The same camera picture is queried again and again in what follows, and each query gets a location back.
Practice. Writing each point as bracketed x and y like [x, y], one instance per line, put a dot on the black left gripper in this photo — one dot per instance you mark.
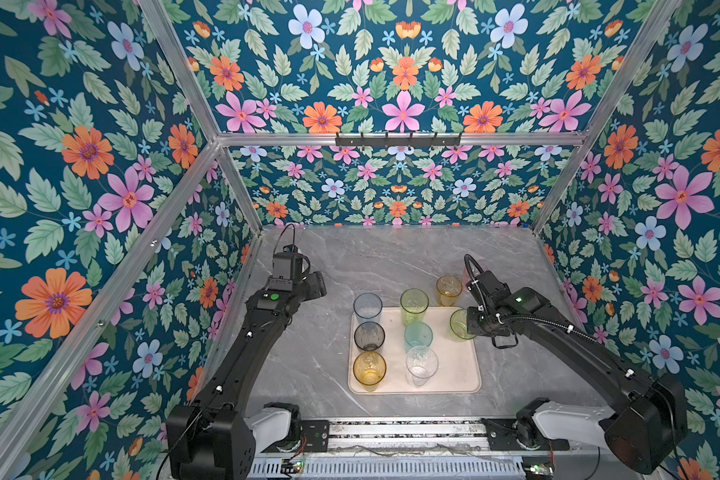
[316, 283]

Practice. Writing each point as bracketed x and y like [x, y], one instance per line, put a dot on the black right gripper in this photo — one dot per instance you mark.
[471, 326]

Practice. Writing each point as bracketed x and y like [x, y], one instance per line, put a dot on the green short glass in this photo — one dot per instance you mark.
[458, 328]

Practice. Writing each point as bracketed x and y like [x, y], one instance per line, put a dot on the blue tall glass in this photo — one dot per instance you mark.
[367, 307]

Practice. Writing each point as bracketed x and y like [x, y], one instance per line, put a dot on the grey tall glass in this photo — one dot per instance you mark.
[369, 336]

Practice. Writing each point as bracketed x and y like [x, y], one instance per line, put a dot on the teal short glass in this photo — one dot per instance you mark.
[418, 334]

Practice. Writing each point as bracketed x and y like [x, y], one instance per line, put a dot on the clear short glass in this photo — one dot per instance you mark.
[422, 363]

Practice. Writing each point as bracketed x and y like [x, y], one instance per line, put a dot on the light green tall glass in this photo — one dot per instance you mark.
[414, 303]

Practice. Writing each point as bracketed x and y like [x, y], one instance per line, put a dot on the yellow tall glass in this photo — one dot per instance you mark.
[369, 369]

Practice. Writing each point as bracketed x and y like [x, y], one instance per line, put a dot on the beige plastic tray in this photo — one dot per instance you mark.
[458, 369]

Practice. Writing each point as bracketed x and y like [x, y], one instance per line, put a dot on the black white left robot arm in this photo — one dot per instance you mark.
[210, 438]

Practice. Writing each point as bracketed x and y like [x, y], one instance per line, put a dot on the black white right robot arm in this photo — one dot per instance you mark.
[621, 384]

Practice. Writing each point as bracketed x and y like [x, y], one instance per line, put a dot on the yellow short glass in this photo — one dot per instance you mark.
[449, 289]

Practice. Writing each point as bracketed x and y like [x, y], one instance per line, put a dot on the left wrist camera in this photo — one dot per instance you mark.
[289, 270]

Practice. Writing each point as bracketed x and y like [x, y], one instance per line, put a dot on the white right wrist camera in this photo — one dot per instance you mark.
[488, 290]

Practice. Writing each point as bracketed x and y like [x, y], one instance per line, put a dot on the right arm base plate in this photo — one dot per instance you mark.
[511, 434]

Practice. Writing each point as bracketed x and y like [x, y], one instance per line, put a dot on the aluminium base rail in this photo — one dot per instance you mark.
[408, 435]

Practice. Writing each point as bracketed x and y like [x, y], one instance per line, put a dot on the metal hook rail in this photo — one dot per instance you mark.
[385, 140]

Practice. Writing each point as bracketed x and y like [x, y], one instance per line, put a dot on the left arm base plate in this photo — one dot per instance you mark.
[303, 436]

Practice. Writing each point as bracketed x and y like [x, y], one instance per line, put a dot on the white vented cable duct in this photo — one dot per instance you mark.
[387, 468]

